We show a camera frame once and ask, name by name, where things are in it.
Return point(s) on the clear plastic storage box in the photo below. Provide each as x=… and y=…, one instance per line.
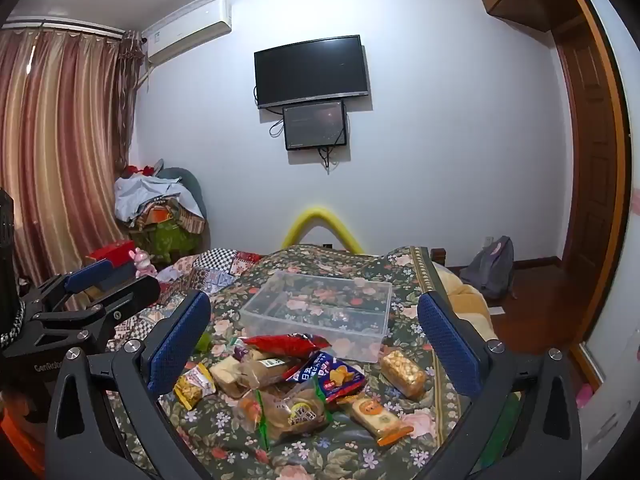
x=370, y=345

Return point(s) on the purple biscuit packet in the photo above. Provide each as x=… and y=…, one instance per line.
x=240, y=352

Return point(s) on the pink plush toy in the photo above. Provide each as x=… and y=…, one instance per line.
x=142, y=262

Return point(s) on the small black monitor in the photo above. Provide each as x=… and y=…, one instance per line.
x=315, y=125

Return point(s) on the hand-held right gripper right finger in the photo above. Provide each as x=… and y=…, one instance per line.
x=445, y=345

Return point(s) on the white sandwich bread packet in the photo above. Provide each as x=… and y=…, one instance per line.
x=227, y=372

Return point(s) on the yellow foam tube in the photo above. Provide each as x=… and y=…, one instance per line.
x=320, y=210

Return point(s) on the green printed cloth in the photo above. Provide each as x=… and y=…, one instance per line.
x=165, y=242

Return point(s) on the grey backpack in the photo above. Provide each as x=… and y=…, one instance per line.
x=487, y=270

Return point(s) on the black wall television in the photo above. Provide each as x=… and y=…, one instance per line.
x=312, y=70

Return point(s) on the brown noodle packet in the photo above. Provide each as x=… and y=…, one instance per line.
x=260, y=372

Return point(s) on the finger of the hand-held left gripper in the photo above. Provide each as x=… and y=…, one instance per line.
x=130, y=295
x=90, y=275

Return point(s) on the golden cake packet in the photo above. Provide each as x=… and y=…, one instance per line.
x=402, y=372

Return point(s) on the yellow blanket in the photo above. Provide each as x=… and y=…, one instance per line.
x=470, y=305

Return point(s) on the orange cracker packet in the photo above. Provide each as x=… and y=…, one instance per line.
x=375, y=415

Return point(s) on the red snack bag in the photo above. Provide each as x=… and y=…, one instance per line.
x=285, y=345

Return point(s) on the blue chip bag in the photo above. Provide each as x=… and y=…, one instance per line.
x=330, y=375

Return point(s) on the white air conditioner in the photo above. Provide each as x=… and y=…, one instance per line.
x=190, y=30

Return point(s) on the floral blanket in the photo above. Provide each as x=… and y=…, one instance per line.
x=320, y=460

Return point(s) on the red box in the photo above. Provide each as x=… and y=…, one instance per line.
x=112, y=254

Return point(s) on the wooden bed post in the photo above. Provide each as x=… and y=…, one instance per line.
x=438, y=255

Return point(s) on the clear bag of orange bread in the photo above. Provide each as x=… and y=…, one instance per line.
x=295, y=415

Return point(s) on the pile of clothes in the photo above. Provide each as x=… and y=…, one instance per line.
x=145, y=195

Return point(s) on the striped brown curtain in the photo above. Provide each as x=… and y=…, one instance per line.
x=60, y=135

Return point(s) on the wooden door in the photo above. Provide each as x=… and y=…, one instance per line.
x=590, y=160

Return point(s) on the white curtain rail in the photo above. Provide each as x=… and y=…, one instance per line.
x=60, y=25

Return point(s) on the grey chair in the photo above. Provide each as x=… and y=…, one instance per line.
x=192, y=185

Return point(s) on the small yellow snack packet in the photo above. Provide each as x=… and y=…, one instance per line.
x=192, y=387

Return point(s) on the lime green snack packet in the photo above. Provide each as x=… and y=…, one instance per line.
x=204, y=344

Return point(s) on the patchwork quilt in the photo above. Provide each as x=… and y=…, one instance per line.
x=220, y=270

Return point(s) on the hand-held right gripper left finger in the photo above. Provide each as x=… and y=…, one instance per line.
x=175, y=345

